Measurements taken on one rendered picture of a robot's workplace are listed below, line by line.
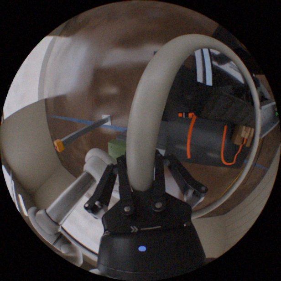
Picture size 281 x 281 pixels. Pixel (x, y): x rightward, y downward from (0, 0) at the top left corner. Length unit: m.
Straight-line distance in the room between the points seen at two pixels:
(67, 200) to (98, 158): 0.31
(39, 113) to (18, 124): 1.58
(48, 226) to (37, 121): 5.79
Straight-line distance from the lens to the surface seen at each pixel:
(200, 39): 0.16
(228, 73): 0.69
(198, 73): 0.65
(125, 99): 1.52
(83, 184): 0.51
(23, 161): 6.55
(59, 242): 0.56
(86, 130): 1.39
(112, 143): 0.70
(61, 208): 0.51
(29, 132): 6.10
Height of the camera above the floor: 1.35
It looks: 58 degrees down
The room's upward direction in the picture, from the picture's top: 145 degrees counter-clockwise
